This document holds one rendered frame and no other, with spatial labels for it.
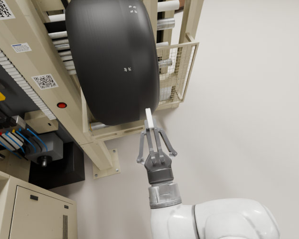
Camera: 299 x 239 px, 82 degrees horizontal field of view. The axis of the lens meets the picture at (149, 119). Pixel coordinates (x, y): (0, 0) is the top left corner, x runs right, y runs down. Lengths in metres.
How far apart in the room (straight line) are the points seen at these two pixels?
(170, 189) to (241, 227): 0.17
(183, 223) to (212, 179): 1.43
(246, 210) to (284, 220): 1.64
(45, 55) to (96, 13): 0.25
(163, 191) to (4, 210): 0.76
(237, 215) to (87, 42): 0.62
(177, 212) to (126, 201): 1.30
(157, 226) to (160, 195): 0.07
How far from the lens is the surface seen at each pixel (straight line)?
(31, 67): 0.81
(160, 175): 0.50
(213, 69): 2.83
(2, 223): 1.04
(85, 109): 1.04
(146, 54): 0.62
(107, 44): 0.62
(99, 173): 1.86
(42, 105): 0.99
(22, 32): 0.73
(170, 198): 0.49
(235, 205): 0.47
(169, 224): 0.49
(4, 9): 0.71
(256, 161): 2.15
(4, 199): 1.06
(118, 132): 1.03
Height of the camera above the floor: 1.74
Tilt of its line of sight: 57 degrees down
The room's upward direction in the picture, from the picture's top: straight up
